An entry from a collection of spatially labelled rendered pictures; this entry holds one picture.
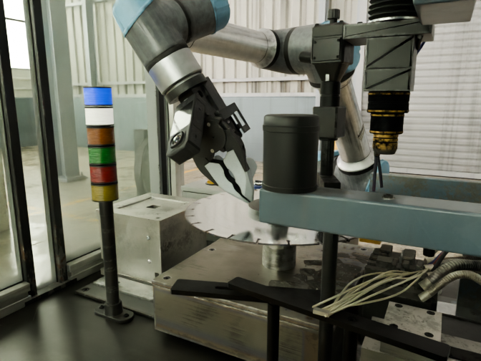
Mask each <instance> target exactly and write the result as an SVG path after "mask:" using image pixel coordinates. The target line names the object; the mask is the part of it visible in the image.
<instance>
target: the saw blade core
mask: <svg viewBox="0 0 481 361"><path fill-rule="evenodd" d="M259 190H260V189H255V190H254V199H253V200H256V199H259ZM185 219H186V221H187V222H188V223H189V224H190V225H192V226H193V227H195V228H196V229H198V230H200V231H202V232H205V233H206V232H207V234H210V235H212V236H217V237H220V238H222V239H229V240H232V241H239V242H243V243H249V244H256V243H257V242H258V240H260V241H259V242H258V244H261V245H271V246H288V242H289V243H290V246H314V245H319V243H320V244H321V245H323V236H324V233H323V232H320V231H311V230H306V229H301V228H293V227H287V226H279V225H275V224H269V223H261V222H260V221H259V216H255V215H253V214H252V213H250V212H249V211H248V203H246V202H244V201H241V200H239V199H237V198H236V197H234V196H232V195H231V194H229V193H227V192H225V193H220V194H215V195H212V196H208V197H205V198H201V199H200V200H197V201H195V202H194V203H191V204H190V205H189V206H188V207H187V208H186V210H185ZM352 239H357V238H356V237H351V236H342V235H339V242H342V241H346V240H348V241H349V240H352Z"/></svg>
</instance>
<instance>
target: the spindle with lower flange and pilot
mask: <svg viewBox="0 0 481 361"><path fill-rule="evenodd" d="M262 264H263V265H264V266H265V267H266V268H268V269H272V270H276V271H285V270H289V269H292V268H294V267H295V265H296V246H290V243H289V242H288V246H271V245H263V256H262Z"/></svg>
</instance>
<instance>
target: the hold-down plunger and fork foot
mask: <svg viewBox="0 0 481 361"><path fill-rule="evenodd" d="M326 81H329V74H326ZM334 145H335V141H321V162H320V173H317V184H318V186H319V187H325V188H338V189H341V182H340V181H339V180H338V179H337V178H336V176H335V175H334V174H333V173H334Z"/></svg>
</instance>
